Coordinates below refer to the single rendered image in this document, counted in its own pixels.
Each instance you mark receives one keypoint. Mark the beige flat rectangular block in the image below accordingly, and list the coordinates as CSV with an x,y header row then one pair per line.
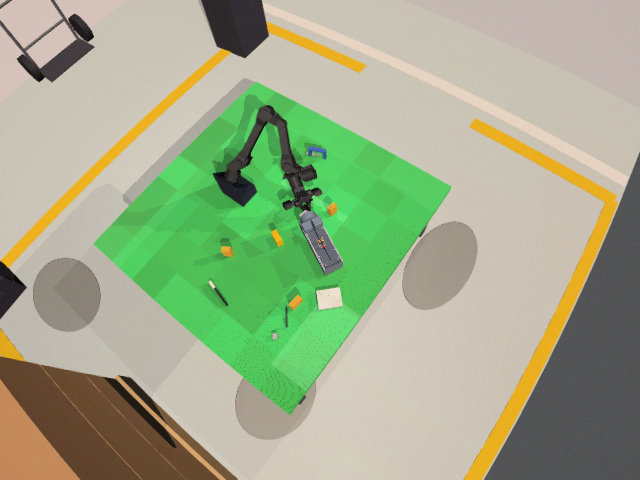
x,y
329,298

